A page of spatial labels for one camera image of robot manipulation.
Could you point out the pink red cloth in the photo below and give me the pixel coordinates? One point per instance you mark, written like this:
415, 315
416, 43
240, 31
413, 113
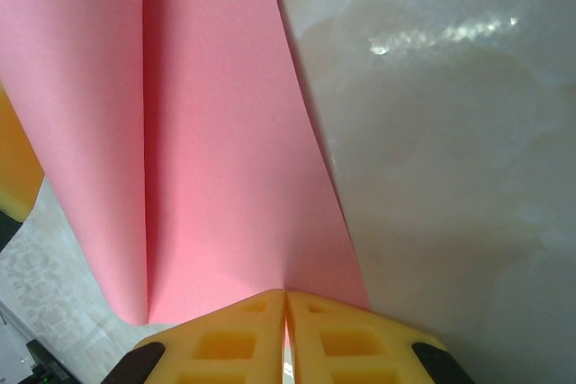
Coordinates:
202, 132

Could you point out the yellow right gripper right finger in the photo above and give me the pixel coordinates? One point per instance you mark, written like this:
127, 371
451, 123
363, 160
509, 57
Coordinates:
351, 348

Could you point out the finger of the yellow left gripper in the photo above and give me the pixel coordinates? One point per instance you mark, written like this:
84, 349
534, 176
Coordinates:
15, 163

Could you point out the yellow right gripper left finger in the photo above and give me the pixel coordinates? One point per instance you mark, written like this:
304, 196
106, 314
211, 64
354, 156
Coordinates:
225, 348

